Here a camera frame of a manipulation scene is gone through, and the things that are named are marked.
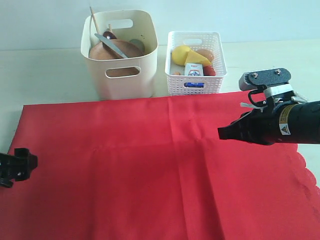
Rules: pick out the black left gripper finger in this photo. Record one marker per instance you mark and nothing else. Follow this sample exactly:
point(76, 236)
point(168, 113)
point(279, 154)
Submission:
point(16, 167)

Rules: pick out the yellow lemon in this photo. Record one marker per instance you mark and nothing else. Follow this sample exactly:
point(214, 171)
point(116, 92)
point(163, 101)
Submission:
point(179, 54)

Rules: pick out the red table cloth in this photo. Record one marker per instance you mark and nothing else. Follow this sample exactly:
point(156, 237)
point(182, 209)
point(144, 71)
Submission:
point(155, 169)

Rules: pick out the brown egg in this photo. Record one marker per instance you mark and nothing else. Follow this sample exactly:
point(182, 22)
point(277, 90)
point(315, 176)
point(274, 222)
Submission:
point(206, 53)

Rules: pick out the cream plastic bin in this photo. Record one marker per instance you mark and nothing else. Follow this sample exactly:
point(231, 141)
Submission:
point(126, 25)

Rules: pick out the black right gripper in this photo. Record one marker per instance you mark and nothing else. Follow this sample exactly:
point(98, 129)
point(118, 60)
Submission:
point(291, 123)

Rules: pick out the dark wooden spoon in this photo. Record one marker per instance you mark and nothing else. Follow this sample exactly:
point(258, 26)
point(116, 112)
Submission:
point(109, 35)

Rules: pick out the white perforated plastic basket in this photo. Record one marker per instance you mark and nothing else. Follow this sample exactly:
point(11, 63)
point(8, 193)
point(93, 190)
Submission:
point(180, 84)

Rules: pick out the yellow cheese wedge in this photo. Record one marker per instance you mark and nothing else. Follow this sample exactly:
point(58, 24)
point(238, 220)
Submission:
point(195, 58)

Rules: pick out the silver table knife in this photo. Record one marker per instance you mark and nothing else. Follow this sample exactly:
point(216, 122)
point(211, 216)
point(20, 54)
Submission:
point(111, 45)

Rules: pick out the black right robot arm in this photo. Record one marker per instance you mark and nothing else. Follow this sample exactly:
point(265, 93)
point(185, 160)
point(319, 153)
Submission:
point(257, 115)

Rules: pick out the pale green ceramic bowl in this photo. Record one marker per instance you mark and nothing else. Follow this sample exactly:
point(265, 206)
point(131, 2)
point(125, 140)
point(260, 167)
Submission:
point(139, 44)

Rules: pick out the red sausage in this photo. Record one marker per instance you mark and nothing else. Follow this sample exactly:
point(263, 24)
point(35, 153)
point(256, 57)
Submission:
point(209, 71)

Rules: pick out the small milk carton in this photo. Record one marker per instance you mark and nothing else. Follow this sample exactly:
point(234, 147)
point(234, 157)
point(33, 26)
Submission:
point(193, 70)

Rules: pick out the brown wooden plate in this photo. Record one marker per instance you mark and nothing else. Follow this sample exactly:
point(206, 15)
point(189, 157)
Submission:
point(103, 52)

